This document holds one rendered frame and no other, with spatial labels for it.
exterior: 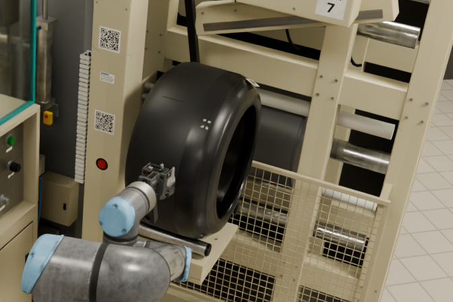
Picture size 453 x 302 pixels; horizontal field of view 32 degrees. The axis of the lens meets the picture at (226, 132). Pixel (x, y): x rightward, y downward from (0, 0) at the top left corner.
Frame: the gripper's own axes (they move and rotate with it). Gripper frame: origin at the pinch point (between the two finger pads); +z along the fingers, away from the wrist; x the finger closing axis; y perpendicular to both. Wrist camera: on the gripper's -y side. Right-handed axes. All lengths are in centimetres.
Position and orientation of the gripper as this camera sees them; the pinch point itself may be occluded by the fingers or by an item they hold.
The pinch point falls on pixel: (169, 178)
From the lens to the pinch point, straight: 229.5
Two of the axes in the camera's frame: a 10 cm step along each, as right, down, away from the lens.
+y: 1.7, -9.2, -3.5
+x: -9.3, -2.6, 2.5
